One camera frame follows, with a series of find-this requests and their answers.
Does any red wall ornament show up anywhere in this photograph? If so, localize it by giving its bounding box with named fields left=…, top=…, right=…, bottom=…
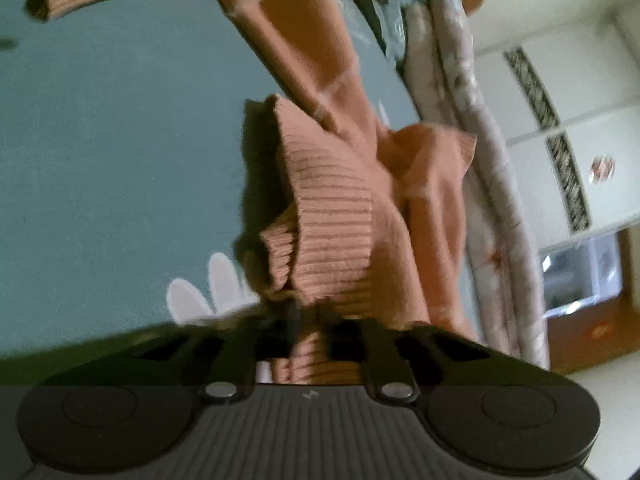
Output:
left=590, top=156, right=617, bottom=182

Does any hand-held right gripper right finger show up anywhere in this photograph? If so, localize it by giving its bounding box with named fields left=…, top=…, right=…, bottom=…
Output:
left=320, top=307, right=503, bottom=407

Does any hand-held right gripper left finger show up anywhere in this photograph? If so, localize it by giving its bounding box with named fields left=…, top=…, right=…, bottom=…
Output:
left=132, top=304, right=304, bottom=406

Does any pink striped knit sweater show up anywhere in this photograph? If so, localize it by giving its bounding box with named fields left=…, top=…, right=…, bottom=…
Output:
left=20, top=0, right=481, bottom=386

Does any clear plastic storage box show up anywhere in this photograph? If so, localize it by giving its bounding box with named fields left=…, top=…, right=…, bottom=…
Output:
left=539, top=236, right=625, bottom=313

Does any white wardrobe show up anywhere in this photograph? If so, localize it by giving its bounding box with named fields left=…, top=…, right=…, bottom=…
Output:
left=470, top=10, right=640, bottom=253

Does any folded pink floral quilt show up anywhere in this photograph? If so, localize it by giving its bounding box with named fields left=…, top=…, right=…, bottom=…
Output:
left=400, top=0, right=551, bottom=368

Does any teal pillow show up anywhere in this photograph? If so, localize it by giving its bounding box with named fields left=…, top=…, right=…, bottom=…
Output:
left=360, top=0, right=433, bottom=61

